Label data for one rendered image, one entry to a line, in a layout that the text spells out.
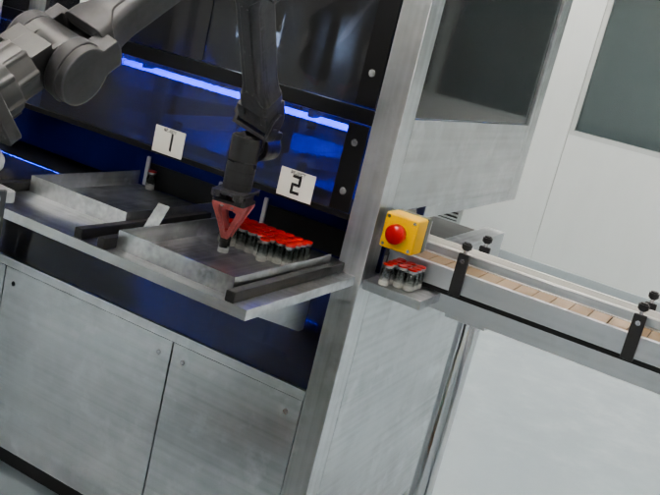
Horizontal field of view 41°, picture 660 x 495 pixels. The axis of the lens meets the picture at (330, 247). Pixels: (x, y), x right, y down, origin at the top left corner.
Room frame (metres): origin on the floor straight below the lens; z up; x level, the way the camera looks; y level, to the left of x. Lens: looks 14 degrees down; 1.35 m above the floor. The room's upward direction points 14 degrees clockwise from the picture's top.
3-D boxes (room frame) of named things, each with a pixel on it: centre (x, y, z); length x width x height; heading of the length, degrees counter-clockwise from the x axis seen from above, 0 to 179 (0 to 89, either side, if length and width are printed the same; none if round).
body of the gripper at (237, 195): (1.65, 0.20, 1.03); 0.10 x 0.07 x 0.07; 168
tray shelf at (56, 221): (1.72, 0.32, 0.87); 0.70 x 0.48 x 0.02; 65
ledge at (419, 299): (1.74, -0.17, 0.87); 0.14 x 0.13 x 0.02; 155
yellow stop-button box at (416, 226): (1.71, -0.14, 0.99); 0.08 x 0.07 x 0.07; 155
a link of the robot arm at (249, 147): (1.66, 0.20, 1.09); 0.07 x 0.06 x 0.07; 160
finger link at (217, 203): (1.65, 0.20, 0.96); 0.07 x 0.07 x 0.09; 78
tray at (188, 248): (1.61, 0.18, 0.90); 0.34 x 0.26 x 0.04; 154
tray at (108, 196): (1.86, 0.45, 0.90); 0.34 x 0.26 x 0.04; 155
